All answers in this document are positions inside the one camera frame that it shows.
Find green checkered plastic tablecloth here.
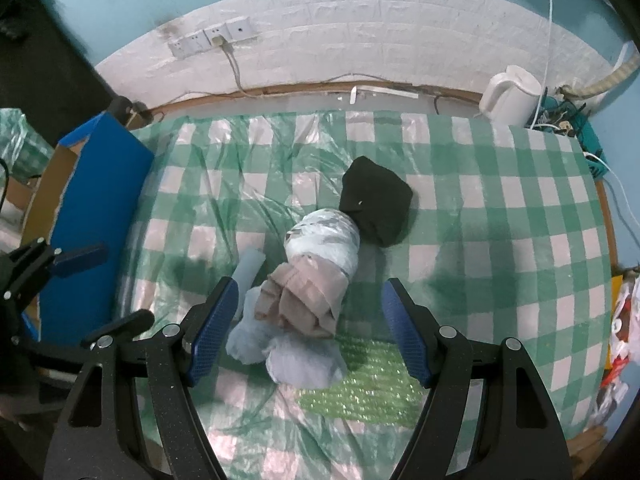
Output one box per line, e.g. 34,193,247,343
115,110,616,480

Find pale fluffy cloth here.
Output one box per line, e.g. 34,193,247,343
225,287,348,388

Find white plastic strip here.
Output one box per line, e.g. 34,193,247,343
350,85,418,103

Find white electric kettle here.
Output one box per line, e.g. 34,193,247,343
479,65,543,126

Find red white plastic bag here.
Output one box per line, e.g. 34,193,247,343
595,275,640,411

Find white hanging cable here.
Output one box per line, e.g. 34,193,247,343
530,0,556,128

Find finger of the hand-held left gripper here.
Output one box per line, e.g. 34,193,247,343
80,309,156,348
47,244,110,278

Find beige socks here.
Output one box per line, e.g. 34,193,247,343
252,255,349,339

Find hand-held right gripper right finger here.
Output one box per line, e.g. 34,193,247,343
381,277,573,480

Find blue cardboard box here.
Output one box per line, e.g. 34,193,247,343
20,112,156,346

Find black sock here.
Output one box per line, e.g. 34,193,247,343
339,156,414,248

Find striped beige hose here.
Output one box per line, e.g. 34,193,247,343
560,55,640,98

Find white round-hole wall plate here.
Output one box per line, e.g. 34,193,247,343
226,17,258,42

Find grey plug cable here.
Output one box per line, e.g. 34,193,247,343
217,40,261,98

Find green checkered plastic bag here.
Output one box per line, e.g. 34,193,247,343
0,107,53,181

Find white cloth bundle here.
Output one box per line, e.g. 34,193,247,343
283,208,361,281

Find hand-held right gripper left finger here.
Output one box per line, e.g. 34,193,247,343
44,276,240,480

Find green bubble wrap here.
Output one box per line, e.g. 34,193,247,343
297,332,431,418

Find tangle of cables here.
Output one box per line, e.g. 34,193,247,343
525,87,608,181

